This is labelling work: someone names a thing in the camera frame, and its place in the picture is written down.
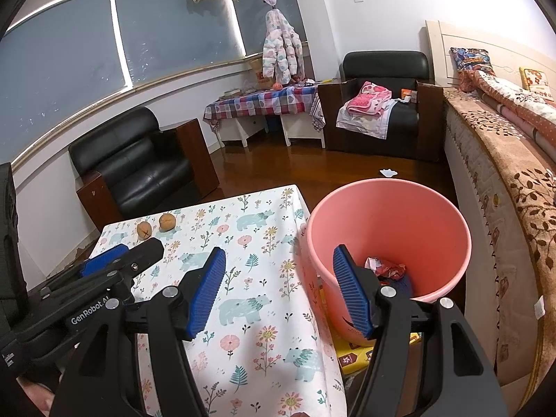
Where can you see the colourful printed pillow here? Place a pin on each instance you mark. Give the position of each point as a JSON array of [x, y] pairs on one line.
[[471, 63]]

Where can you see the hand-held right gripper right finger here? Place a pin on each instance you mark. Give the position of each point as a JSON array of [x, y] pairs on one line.
[[352, 295]]

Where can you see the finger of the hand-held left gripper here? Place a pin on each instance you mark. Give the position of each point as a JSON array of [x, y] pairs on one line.
[[106, 256], [143, 256]]

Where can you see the white paper scrap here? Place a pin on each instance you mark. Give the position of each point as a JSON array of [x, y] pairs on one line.
[[388, 173]]

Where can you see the white low table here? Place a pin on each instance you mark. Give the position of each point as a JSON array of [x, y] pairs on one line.
[[304, 132]]

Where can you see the red paper wrapper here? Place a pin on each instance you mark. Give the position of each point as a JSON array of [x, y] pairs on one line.
[[388, 269]]

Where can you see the pink dotted puffer jacket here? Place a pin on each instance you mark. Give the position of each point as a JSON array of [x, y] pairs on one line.
[[282, 47]]

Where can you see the pink plastic bucket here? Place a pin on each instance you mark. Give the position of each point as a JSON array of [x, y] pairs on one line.
[[391, 217]]

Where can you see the white printed sheet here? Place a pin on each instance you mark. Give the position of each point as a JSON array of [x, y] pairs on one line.
[[360, 124]]

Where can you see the pink folded blanket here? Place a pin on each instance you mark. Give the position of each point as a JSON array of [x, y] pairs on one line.
[[369, 97]]

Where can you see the checkered tablecloth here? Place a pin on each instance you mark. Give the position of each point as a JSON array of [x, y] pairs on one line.
[[265, 102]]

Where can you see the orange dotted quilt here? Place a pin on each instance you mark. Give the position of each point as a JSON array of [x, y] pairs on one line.
[[521, 108]]

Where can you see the cardboard box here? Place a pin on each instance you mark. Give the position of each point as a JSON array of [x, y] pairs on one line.
[[256, 74]]

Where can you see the yellow floor mat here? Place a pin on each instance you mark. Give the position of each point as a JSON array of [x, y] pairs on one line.
[[352, 356]]

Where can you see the cream bed headboard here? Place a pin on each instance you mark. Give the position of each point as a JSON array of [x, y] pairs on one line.
[[504, 47]]

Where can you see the small orange white box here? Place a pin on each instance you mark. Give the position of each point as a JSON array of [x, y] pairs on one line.
[[407, 94]]

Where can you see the yellow red cushion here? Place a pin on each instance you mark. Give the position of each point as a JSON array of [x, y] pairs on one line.
[[538, 82]]

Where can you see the grey roller blind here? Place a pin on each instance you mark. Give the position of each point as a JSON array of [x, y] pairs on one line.
[[61, 74], [173, 30], [252, 30]]

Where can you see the brown walnut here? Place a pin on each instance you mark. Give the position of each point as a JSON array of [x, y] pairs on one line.
[[167, 222], [144, 230]]

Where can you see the black leather armchair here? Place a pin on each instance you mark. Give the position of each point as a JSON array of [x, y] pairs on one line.
[[130, 169], [382, 65]]

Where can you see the stack of books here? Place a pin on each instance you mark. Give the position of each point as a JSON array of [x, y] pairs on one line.
[[232, 92]]

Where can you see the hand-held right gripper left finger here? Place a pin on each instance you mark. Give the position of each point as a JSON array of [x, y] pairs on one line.
[[208, 291]]

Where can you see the floral bear print tablecloth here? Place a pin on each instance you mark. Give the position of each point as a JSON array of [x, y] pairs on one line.
[[260, 269]]

